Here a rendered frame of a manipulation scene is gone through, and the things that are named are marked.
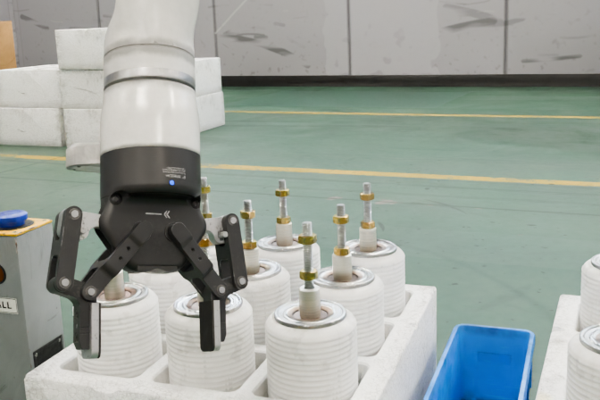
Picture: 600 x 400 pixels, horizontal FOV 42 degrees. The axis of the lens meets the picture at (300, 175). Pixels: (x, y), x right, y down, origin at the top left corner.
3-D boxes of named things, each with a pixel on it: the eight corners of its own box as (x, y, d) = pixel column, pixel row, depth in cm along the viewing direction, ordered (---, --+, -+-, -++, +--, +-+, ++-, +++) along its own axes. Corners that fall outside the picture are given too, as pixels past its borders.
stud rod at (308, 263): (306, 290, 81) (304, 220, 79) (315, 291, 81) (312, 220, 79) (303, 294, 80) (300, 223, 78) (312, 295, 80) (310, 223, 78)
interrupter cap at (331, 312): (259, 317, 81) (259, 311, 81) (314, 299, 86) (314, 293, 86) (304, 338, 76) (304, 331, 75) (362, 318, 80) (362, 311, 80)
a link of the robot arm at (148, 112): (166, 179, 68) (165, 112, 69) (227, 152, 58) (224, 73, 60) (62, 172, 63) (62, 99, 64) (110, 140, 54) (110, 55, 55)
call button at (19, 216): (14, 234, 95) (12, 217, 94) (-13, 231, 96) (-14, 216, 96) (35, 225, 98) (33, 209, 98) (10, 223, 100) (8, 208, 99)
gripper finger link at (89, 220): (116, 212, 58) (116, 244, 57) (54, 210, 55) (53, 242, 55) (128, 208, 56) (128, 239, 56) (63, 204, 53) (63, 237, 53)
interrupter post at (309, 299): (294, 317, 81) (293, 287, 80) (312, 311, 82) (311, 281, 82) (308, 323, 79) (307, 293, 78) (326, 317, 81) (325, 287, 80)
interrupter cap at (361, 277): (320, 269, 96) (320, 263, 96) (379, 271, 94) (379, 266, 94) (303, 289, 89) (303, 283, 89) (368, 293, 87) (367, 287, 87)
